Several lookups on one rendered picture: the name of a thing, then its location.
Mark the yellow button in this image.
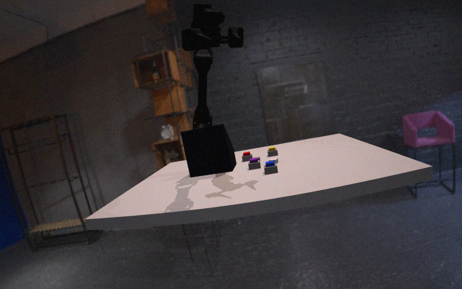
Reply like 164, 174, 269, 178
267, 147, 278, 157

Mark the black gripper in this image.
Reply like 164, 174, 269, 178
182, 27, 244, 51

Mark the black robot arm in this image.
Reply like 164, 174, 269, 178
191, 4, 225, 129

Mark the red button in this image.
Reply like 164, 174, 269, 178
242, 152, 253, 162

